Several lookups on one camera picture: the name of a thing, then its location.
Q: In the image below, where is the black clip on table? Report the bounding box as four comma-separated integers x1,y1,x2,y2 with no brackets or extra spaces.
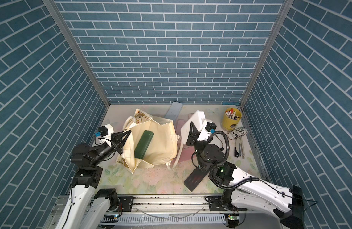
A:
234,147,240,158

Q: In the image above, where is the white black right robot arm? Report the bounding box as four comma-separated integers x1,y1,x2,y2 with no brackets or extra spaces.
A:
181,121,305,229

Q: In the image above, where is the floral cream canvas bag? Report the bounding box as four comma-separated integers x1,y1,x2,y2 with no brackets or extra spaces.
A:
120,109,180,174

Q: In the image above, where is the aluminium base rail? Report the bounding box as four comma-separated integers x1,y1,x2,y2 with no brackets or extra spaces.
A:
41,193,297,229

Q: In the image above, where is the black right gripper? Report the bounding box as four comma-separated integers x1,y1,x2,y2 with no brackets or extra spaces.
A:
187,123,209,170

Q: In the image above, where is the rounded pink pouch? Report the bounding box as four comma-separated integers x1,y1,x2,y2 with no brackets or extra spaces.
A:
178,145,195,163

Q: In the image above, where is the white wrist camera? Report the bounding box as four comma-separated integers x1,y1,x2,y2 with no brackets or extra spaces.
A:
94,124,114,146
197,119,217,141

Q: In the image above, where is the dark green case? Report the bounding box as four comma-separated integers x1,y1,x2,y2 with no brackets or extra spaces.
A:
135,130,154,159

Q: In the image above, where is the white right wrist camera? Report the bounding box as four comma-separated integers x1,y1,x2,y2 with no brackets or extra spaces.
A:
197,119,217,141

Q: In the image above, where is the black pencil case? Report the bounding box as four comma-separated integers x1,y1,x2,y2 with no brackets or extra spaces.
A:
184,168,208,192

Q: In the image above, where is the yellow pen cup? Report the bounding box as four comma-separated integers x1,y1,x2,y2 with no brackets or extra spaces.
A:
221,108,242,131

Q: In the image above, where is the silver pen on table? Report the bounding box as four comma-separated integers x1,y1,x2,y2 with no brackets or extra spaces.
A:
239,137,245,159

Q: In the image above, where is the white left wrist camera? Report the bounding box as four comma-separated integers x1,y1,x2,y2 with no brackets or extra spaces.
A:
94,124,114,146

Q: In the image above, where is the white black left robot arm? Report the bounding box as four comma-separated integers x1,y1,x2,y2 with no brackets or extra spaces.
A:
56,130,131,229

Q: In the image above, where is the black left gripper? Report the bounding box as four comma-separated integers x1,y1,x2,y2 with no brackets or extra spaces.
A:
91,131,131,167

